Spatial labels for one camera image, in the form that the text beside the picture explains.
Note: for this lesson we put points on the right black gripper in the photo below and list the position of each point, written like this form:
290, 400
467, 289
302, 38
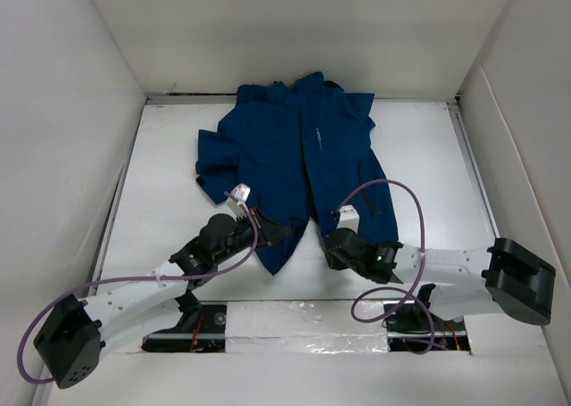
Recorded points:
335, 261

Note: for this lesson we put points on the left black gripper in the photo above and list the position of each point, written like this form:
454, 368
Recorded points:
268, 232

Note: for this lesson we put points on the blue zip-up jacket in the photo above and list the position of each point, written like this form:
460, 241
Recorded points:
302, 150

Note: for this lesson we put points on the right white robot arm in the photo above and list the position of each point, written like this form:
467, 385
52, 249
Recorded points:
502, 278

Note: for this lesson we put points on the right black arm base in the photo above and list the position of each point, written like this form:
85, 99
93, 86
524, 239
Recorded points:
409, 330

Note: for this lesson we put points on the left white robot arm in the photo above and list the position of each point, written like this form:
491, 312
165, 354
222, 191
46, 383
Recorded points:
79, 332

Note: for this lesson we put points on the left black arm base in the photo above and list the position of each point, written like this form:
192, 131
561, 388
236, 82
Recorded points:
201, 329

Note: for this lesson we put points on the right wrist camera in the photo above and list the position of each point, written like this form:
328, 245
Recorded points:
348, 218

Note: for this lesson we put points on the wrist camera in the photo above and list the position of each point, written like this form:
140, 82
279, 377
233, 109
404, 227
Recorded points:
239, 195
348, 218

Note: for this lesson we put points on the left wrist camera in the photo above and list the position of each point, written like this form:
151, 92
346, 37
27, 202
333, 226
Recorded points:
239, 195

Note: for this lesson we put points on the silver aluminium rail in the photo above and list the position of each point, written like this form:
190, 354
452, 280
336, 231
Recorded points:
471, 166

